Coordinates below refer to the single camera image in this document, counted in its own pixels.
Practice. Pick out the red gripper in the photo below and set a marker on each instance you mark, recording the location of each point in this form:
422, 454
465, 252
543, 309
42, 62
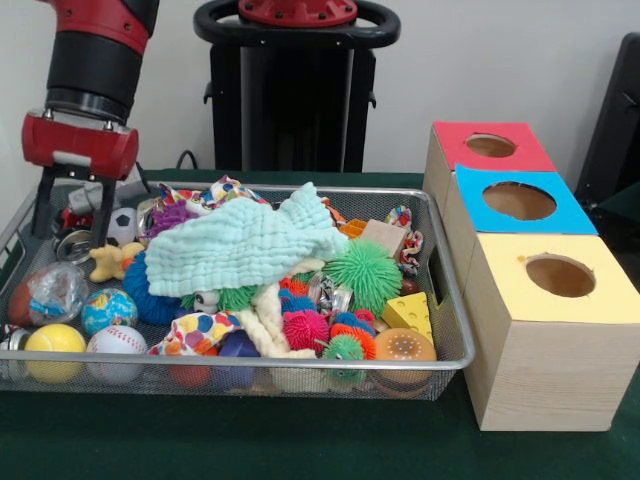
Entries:
80, 147

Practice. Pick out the mint green cloth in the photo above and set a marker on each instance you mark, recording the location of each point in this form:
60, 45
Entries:
240, 245

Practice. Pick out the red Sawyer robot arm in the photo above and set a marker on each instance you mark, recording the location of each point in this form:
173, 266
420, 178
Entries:
95, 55

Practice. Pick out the wooden box with three holes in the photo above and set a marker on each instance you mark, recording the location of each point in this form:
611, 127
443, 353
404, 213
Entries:
545, 370

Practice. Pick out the white black soccer ball toy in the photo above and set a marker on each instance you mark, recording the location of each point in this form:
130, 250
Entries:
122, 225

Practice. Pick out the globe print ball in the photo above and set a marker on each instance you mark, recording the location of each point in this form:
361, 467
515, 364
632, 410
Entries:
109, 312

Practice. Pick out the yellow ball toy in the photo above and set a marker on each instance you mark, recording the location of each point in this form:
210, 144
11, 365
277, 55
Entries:
55, 340

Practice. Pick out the white baseball toy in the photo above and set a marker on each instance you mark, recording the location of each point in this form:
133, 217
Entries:
116, 342

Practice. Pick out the plain green spiky ball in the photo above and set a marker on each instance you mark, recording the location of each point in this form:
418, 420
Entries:
362, 275

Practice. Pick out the dark green table cloth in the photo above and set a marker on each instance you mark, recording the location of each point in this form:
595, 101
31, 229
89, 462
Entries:
300, 440

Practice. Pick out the yellow toy cheese wedge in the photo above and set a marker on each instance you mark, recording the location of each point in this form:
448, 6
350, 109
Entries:
410, 312

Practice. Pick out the toy burger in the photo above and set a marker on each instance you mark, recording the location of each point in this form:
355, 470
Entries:
404, 345

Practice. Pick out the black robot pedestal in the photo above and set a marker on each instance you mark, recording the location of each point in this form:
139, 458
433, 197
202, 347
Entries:
300, 100

